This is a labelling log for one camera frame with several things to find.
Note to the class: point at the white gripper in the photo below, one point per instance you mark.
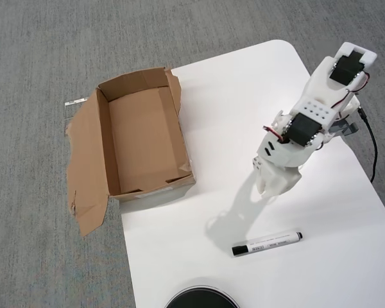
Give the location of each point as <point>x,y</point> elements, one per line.
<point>273,178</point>

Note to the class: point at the white marker pen black cap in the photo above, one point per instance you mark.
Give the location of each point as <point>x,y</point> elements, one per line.
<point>266,244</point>

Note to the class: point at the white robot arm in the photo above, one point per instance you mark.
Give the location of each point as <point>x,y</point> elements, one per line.
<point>321,86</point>

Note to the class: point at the open brown cardboard box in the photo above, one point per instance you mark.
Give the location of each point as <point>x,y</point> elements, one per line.
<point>138,134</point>

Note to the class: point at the grey table clamp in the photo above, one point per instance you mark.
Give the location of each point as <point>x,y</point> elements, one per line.
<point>343,128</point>

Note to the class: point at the black round disc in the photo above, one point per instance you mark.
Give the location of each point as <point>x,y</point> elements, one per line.
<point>200,296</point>

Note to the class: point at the clear plastic strip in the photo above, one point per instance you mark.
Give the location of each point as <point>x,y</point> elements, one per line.
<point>75,102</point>

